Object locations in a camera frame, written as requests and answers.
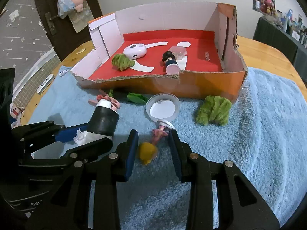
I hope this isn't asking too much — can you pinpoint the pink doll yellow hair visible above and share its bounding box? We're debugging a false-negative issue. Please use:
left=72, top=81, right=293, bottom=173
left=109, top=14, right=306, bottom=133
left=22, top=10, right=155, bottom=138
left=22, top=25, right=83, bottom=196
left=138, top=119, right=175, bottom=166

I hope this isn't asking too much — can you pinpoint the black white plush toy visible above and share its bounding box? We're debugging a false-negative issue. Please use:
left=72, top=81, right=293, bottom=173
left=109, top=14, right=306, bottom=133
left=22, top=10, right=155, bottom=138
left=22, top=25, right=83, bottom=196
left=73, top=99, right=119, bottom=146

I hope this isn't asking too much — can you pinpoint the green fuzzy scrunchie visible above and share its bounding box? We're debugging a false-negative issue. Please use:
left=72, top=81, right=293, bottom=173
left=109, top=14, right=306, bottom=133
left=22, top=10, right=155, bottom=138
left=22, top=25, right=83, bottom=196
left=111, top=53, right=135, bottom=71
left=196, top=96, right=232, bottom=126

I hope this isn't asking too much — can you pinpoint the white rectangular device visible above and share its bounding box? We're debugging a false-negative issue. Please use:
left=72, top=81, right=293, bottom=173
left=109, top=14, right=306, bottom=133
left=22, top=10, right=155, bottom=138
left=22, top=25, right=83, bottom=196
left=36, top=74, right=55, bottom=95

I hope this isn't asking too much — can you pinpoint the pink hair clip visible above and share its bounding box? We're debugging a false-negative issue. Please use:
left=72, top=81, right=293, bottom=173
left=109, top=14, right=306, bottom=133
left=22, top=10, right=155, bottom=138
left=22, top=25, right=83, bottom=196
left=88, top=94, right=121, bottom=112

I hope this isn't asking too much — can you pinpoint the small white bunny charm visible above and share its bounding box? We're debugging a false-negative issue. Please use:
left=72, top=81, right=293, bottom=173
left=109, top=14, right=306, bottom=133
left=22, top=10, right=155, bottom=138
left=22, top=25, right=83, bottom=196
left=59, top=70, right=69, bottom=77

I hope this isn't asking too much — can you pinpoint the green foil wrapper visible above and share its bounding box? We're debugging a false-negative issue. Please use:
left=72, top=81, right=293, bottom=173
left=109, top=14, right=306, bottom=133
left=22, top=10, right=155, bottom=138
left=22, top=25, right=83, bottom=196
left=108, top=89, right=150, bottom=105

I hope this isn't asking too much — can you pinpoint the clear round plastic lid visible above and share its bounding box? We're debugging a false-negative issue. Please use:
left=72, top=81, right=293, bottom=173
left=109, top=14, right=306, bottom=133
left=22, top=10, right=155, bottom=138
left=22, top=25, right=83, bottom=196
left=145, top=93, right=181, bottom=122

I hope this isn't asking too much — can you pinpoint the light blue towel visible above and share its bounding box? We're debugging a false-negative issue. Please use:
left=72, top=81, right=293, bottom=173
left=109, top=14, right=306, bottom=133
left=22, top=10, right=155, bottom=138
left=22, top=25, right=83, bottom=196
left=29, top=67, right=306, bottom=229

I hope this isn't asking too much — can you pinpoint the pink round device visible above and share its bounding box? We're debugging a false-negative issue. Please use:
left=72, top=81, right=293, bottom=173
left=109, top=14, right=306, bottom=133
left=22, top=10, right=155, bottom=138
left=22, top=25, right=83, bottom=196
left=123, top=43, right=147, bottom=60

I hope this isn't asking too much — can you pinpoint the small clear plastic case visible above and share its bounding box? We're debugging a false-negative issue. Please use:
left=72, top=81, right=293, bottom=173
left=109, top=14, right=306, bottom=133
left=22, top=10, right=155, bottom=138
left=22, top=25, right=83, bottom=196
left=169, top=46, right=187, bottom=60

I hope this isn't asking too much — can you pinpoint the cardboard box red lining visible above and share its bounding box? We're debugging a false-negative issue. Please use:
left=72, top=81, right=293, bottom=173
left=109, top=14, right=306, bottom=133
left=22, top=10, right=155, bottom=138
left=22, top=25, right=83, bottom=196
left=71, top=2, right=248, bottom=102

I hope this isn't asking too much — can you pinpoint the dark cluttered side table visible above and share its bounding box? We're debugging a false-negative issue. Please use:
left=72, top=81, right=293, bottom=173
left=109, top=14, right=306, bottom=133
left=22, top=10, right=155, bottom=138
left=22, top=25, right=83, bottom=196
left=253, top=17, right=307, bottom=82

